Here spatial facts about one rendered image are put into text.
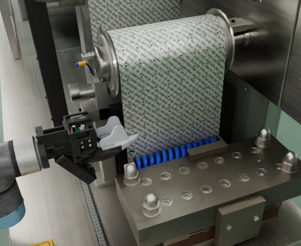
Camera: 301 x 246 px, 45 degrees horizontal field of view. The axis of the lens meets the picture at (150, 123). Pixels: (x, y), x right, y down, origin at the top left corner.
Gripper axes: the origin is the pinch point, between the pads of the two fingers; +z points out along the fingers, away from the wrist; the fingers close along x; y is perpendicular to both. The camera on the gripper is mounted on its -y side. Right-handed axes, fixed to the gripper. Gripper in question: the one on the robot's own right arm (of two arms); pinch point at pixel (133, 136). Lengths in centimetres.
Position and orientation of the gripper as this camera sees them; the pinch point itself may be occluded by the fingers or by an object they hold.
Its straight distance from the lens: 80.2
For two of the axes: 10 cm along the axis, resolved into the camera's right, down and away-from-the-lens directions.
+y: -0.4, -8.2, -5.7
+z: 9.4, -2.3, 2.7
